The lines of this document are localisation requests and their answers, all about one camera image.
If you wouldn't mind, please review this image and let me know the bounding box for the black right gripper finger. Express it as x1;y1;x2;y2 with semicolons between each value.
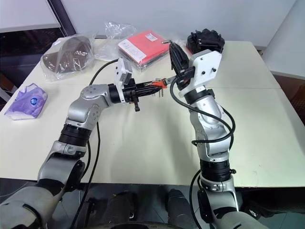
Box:
169;43;183;77
174;43;191;73

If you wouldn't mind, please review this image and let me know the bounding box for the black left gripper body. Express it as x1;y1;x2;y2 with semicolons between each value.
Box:
122;80;145;113

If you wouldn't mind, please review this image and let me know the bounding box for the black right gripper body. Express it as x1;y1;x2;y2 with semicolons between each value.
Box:
175;66;196;91

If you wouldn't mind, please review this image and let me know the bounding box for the small orange-black tool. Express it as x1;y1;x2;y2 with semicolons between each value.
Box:
145;76;177;98

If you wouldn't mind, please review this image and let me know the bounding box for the black crumpled glove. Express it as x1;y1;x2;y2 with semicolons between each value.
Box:
185;28;226;56

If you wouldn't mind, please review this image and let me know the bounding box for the red flat packet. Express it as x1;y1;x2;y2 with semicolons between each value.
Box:
118;29;170;69

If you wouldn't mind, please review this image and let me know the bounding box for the empty clear plastic bag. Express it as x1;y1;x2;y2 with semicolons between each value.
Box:
94;21;139;62

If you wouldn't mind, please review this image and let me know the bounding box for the brown cap in plastic bag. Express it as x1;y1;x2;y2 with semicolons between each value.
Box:
41;32;100;83

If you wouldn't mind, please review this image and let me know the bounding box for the purple face mask pack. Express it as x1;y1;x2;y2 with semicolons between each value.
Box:
4;83;49;121

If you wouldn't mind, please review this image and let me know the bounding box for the dark rounded shape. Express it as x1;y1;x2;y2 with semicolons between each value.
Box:
104;190;144;229

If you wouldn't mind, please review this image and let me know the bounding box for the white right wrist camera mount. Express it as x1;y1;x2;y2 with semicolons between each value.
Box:
189;50;222;87

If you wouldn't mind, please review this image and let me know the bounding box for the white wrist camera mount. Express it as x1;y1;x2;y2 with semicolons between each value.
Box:
189;50;222;87
113;58;133;87

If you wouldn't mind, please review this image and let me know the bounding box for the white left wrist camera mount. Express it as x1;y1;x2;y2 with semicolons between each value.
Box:
113;58;133;87

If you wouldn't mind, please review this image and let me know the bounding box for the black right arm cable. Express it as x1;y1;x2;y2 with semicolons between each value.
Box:
169;76;236;146

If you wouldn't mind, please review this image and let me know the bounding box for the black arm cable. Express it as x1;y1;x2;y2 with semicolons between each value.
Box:
169;76;236;146
75;58;120;229

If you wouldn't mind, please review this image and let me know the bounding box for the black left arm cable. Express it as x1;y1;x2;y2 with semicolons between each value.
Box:
75;58;120;229

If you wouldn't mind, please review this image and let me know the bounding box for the white desk with dark frame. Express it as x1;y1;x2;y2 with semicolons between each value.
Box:
0;0;78;40

